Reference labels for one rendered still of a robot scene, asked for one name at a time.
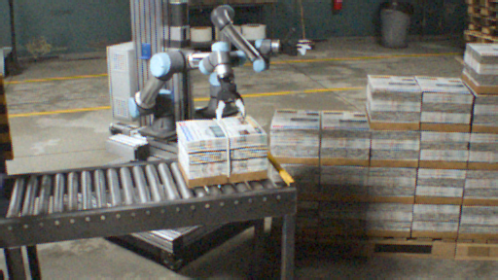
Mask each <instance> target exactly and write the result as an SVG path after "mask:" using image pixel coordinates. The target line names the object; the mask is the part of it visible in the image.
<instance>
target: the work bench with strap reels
mask: <svg viewBox="0 0 498 280"><path fill-rule="evenodd" d="M191 1H192V0H188V9H195V8H217V7H220V6H231V7H239V6H261V25H259V24H248V25H242V26H235V28H236V29H237V30H238V31H239V32H240V33H241V34H242V36H243V37H244V38H245V39H246V41H248V42H249V43H250V44H251V45H255V42H256V41H257V40H276V2H277V0H201V1H202V2H201V6H200V2H191ZM265 6H271V38H269V37H268V36H267V27H266V26H265ZM190 31H191V32H190V34H191V37H190V46H194V48H210V47H212V46H213V45H214V43H217V28H216V29H215V36H212V28H211V27H195V28H191V29H190Z"/></svg>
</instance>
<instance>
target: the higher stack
mask: <svg viewBox="0 0 498 280"><path fill-rule="evenodd" d="M466 47H467V48H466V52H464V53H465V56H464V60H465V61H464V63H465V64H464V71H463V72H464V73H465V74H466V76H467V77H468V78H469V80H472V82H474V83H475V84H476V85H477V87H498V44H467V46H466ZM462 82H463V84H464V85H465V86H467V89H468V90H469V91H470V92H471V93H472V94H473V103H472V105H473V106H472V111H471V114H470V115H471V117H470V118H469V119H470V120H469V122H470V123H471V124H472V125H490V126H498V94H476V93H475V92H474V91H473V89H472V88H471V87H469V86H468V85H467V83H466V82H465V81H464V80H462ZM469 141H470V142H469V143H468V144H469V145H468V151H469V152H470V153H469V156H468V160H467V161H468V162H469V163H494V164H498V133H481V132H472V131H471V130H470V140H469ZM469 163H468V165H469ZM465 170H466V174H465V178H464V179H465V180H464V181H465V182H464V186H463V195H462V196H463V198H471V199H498V171H493V170H471V169H465ZM459 210H460V211H459V213H460V215H459V217H460V218H459V220H460V221H459V224H458V225H459V226H458V232H463V233H498V205H492V206H479V205H460V209H459ZM454 239H455V240H456V247H455V254H454V258H455V259H456V260H472V261H475V260H488V261H498V240H494V239H484V240H477V239H459V238H458V237H457V238H454Z"/></svg>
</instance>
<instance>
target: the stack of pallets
mask: <svg viewBox="0 0 498 280"><path fill-rule="evenodd" d="M465 3H467V5H468V11H467V13H468V20H467V21H469V24H470V26H469V29H468V30H464V37H463V49H465V50H464V52H466V48H467V47H466V46H467V44H498V0H480V1H478V2H477V0H466V2H465ZM479 9H481V11H479ZM479 18H480V19H479ZM479 27H482V29H479ZM474 36H477V37H474Z"/></svg>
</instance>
